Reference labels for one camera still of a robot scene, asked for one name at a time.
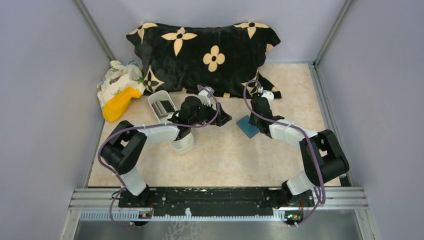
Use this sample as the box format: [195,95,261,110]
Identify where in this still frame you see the blue leather card holder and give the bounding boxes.
[236,115,260,139]

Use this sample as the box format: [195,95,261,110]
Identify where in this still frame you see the white oblong plastic tray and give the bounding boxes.
[147,90,195,155]

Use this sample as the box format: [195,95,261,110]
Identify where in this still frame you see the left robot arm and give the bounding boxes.
[97,96,232,196]

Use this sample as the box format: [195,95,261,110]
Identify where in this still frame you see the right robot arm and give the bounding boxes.
[249,96,350,198]

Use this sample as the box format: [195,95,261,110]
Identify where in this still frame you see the black cards in tray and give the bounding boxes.
[152,100,176,118]

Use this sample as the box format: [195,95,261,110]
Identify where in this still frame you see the black pillow with cream flowers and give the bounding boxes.
[126,21,282,99]

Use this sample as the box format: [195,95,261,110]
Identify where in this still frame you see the yellow plastic object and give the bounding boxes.
[102,86,142,123]

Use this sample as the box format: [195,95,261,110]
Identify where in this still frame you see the floral patterned cloth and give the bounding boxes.
[96,60,146,109]

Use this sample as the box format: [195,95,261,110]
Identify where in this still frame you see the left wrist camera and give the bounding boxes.
[197,84,215,107]

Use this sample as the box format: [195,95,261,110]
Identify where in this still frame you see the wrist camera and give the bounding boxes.
[258,86,275,103]
[197,84,215,107]

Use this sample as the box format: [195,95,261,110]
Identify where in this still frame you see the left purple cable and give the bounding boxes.
[97,84,222,228]

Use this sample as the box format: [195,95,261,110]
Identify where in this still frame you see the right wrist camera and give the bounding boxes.
[258,86,275,103]

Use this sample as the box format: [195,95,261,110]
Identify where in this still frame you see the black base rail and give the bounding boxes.
[118,187,315,217]

